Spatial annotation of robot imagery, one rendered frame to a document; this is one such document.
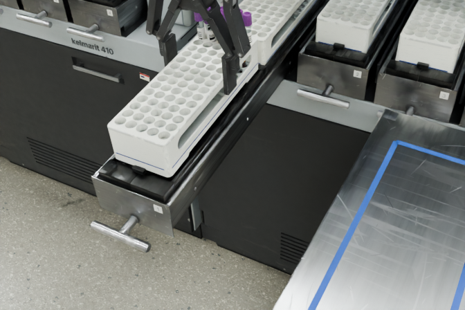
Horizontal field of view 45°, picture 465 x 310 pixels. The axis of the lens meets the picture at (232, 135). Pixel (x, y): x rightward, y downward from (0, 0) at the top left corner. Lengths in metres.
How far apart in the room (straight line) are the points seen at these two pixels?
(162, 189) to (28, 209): 1.23
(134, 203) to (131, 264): 0.92
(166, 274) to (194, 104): 0.94
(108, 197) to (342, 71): 0.48
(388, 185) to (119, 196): 0.38
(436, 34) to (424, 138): 0.23
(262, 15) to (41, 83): 0.75
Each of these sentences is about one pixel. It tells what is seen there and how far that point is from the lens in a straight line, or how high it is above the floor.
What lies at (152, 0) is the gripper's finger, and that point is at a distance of 0.86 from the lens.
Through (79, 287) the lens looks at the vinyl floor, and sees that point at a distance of 1.73.
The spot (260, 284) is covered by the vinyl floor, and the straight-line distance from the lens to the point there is 1.66.
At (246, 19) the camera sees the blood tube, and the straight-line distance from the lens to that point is 0.91.
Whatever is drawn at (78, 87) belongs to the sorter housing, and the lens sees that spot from 1.49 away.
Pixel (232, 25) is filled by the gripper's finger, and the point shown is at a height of 0.98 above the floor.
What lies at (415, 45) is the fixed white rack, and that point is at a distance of 1.02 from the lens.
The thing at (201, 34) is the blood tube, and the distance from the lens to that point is 0.95.
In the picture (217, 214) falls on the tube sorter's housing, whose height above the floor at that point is 0.24.
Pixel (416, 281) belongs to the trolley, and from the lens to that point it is 0.70.
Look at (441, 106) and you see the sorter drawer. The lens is 1.03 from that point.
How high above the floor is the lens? 1.39
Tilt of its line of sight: 42 degrees down
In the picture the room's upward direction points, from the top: 3 degrees counter-clockwise
